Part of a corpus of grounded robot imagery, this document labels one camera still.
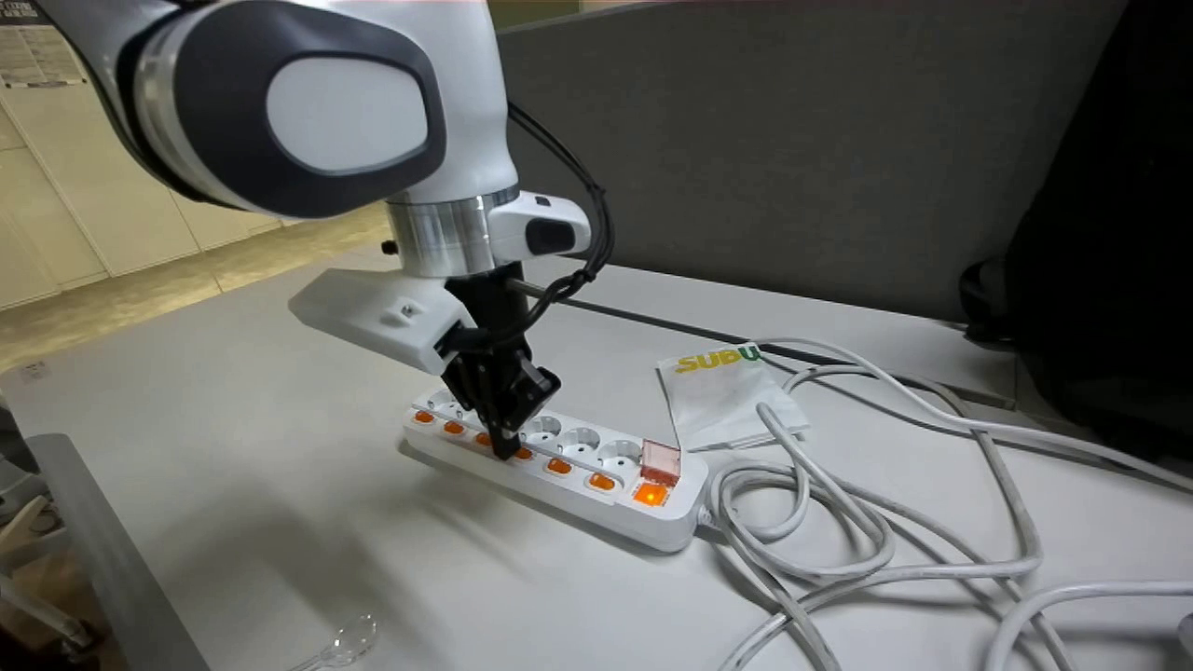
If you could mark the grey partition panel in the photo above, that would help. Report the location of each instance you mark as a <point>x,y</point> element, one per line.
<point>807,149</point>

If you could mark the clear plastic spoon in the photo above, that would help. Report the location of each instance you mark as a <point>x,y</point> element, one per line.
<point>342,643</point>

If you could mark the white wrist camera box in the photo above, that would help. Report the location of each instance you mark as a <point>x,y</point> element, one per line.
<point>373,317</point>

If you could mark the white power strip orange switches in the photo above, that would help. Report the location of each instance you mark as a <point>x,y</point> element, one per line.
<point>619,517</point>

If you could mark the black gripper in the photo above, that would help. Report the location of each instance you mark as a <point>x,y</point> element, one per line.
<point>486,302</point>

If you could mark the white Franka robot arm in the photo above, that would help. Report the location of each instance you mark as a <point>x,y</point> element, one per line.
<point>309,114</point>

